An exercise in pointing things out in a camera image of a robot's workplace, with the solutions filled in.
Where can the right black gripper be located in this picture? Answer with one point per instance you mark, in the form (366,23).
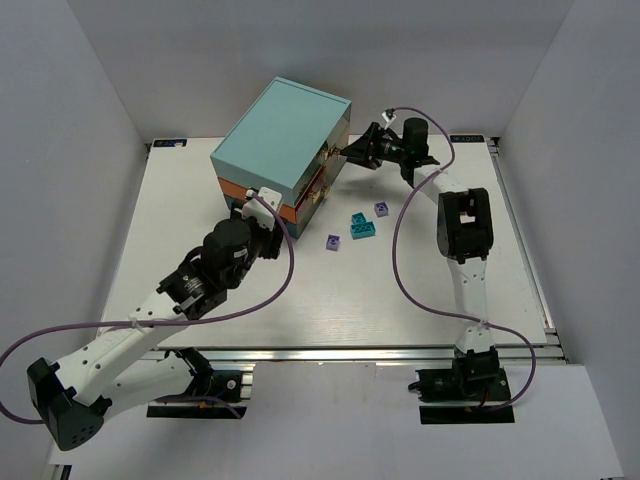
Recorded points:
(373,145)

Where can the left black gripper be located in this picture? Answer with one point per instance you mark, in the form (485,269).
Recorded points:
(273,240)

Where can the purple lego brick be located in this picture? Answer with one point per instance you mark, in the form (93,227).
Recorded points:
(381,209)
(332,243)

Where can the small teal lego brick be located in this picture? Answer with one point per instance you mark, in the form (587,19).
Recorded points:
(358,218)

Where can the large teal lego brick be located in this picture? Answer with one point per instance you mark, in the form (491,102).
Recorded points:
(362,230)

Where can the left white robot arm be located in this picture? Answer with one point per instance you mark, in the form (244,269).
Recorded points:
(78,393)

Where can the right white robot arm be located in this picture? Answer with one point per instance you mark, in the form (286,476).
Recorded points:
(464,230)

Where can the teal orange drawer cabinet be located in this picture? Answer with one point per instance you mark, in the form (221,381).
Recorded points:
(289,140)

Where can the right blue table label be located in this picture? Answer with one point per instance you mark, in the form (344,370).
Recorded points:
(467,138)

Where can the blue table label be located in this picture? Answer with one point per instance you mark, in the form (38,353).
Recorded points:
(169,143)
(467,138)

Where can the left blue table label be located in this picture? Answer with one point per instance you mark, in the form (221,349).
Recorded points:
(169,143)

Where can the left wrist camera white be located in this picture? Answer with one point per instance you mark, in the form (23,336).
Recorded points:
(262,206)

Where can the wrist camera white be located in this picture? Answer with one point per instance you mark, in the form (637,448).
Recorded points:
(262,206)
(389,117)

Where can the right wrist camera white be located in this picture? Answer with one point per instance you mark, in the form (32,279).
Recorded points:
(389,117)

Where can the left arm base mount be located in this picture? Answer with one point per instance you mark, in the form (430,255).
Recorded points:
(213,394)

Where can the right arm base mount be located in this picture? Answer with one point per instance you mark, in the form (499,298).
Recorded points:
(474,390)

